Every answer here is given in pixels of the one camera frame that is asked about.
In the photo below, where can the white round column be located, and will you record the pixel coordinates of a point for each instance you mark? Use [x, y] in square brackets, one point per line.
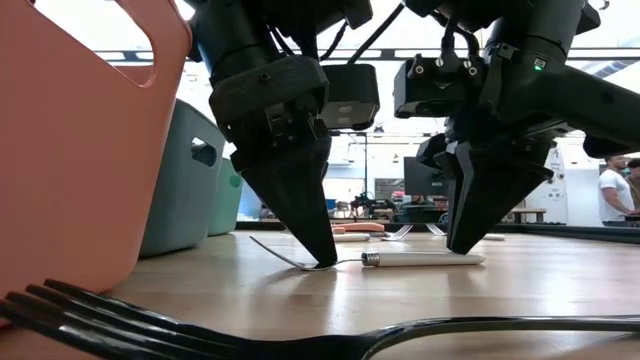
[550, 195]

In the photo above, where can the coral orange plastic bin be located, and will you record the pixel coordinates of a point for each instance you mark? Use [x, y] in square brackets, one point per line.
[75, 150]

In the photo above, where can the person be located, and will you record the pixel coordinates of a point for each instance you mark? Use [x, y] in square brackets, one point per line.
[612, 195]
[636, 180]

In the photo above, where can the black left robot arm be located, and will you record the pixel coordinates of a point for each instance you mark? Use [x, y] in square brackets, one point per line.
[225, 35]

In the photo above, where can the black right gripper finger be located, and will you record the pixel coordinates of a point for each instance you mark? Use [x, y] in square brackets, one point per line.
[435, 152]
[485, 200]

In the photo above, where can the mint green plastic bin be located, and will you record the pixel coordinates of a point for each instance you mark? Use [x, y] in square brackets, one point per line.
[229, 210]

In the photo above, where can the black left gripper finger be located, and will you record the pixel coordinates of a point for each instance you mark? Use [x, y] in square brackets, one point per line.
[295, 200]

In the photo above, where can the black fork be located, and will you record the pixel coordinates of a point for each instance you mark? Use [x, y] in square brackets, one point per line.
[310, 347]

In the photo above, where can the blue-grey plastic bin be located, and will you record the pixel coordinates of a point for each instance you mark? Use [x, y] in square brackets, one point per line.
[175, 200]

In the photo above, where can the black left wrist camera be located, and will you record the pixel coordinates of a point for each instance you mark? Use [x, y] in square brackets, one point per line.
[350, 95]

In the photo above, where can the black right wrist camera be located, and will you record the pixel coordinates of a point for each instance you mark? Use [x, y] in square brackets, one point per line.
[435, 90]

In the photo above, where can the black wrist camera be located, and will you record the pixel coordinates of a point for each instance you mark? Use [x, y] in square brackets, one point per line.
[350, 95]
[435, 90]

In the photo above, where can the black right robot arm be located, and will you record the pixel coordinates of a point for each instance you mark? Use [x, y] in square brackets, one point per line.
[610, 110]

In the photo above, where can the black monitor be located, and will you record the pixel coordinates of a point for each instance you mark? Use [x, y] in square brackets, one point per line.
[422, 177]

